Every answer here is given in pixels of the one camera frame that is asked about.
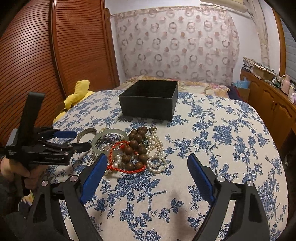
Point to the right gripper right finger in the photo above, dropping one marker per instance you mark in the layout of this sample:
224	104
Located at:
248	222

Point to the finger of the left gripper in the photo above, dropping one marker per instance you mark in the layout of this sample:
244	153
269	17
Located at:
79	147
65	134

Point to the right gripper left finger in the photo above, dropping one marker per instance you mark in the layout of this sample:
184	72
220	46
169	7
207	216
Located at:
45	220

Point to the silver metal bangle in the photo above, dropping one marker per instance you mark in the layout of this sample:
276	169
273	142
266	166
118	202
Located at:
84	132

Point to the green jade bangle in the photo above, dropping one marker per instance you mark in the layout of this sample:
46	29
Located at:
104	140

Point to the black square jewelry box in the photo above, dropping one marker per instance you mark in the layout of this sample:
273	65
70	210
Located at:
155	99

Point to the person's left hand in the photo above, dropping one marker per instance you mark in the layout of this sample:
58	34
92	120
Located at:
10	168

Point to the yellow Pikachu plush toy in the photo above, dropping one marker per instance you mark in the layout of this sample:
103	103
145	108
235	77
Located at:
81	92

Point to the blue floral white cloth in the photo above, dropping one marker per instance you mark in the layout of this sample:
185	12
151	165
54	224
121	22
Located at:
226	135

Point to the wooden slatted wardrobe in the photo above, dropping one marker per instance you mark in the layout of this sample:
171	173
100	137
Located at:
47	46

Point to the wooden side cabinet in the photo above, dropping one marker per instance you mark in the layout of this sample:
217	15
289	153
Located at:
274	108

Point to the pink floral bed quilt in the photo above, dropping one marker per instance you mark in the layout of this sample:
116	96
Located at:
183	86

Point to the blue tissue bag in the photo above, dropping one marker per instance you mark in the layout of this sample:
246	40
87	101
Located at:
244	84

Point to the pink bottle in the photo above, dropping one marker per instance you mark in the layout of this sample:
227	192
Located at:
285	84

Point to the cardboard box on cabinet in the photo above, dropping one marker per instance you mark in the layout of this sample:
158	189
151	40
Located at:
262	72

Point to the circle patterned curtain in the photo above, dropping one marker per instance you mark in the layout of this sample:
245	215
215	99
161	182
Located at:
185	43

